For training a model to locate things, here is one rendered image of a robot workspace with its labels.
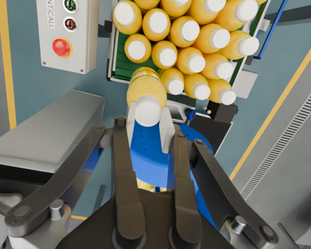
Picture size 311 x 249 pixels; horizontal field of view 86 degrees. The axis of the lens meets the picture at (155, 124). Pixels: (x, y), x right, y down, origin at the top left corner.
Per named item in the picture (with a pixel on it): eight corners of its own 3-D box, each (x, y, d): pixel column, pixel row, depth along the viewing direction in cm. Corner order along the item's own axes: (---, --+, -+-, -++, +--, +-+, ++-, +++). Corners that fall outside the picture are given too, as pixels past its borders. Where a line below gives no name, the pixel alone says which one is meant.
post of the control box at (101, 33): (120, 38, 134) (71, 32, 45) (121, 32, 132) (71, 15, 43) (125, 39, 135) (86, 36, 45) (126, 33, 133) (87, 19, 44)
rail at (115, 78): (111, 78, 56) (110, 80, 53) (112, 75, 55) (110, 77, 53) (221, 100, 61) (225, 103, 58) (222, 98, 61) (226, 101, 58)
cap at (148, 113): (134, 120, 26) (134, 125, 24) (134, 96, 24) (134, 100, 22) (159, 120, 26) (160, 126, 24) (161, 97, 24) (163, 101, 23)
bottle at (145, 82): (131, 94, 43) (124, 129, 26) (131, 65, 39) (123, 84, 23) (158, 95, 43) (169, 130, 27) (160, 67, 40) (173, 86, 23)
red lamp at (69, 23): (65, 28, 36) (63, 28, 35) (65, 17, 35) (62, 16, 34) (76, 31, 36) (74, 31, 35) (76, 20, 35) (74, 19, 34)
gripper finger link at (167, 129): (168, 129, 17) (175, 130, 17) (163, 105, 23) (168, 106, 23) (162, 153, 18) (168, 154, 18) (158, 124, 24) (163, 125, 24)
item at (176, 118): (150, 107, 63) (151, 122, 52) (151, 102, 62) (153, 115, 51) (175, 112, 65) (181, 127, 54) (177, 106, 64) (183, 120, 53)
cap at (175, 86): (164, 87, 44) (165, 88, 42) (174, 74, 43) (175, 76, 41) (175, 95, 45) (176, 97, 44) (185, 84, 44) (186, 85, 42)
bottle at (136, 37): (135, 62, 58) (131, 70, 41) (125, 42, 55) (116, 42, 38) (153, 52, 57) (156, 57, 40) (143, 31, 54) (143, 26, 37)
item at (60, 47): (54, 54, 38) (52, 55, 37) (54, 37, 36) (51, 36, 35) (71, 58, 38) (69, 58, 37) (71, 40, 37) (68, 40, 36)
